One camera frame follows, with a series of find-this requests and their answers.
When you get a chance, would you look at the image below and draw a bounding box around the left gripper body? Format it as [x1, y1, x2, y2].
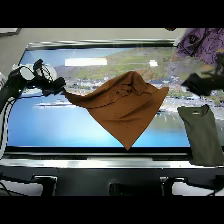
[41, 76, 68, 98]

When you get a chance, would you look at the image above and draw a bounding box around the brown shirt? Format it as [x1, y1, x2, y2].
[63, 70, 171, 151]

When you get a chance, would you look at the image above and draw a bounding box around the dark grey T-shirt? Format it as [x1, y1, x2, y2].
[176, 104, 224, 167]

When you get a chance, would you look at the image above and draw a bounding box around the purple garment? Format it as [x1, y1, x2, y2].
[174, 27, 224, 68]

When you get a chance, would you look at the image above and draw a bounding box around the silver frame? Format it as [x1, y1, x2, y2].
[0, 151, 224, 197]

